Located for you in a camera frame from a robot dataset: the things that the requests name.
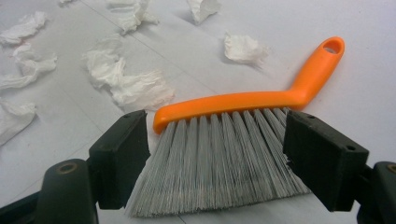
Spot white table cover sheet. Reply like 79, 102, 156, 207
0, 0, 396, 224

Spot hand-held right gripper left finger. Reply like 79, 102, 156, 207
88, 109, 151, 210

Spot orange brush with grey bristles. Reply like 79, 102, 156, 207
124, 35, 346, 218

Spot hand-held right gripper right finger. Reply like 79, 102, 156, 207
282, 110, 370, 213

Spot group of white tissues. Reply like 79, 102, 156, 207
0, 0, 269, 147

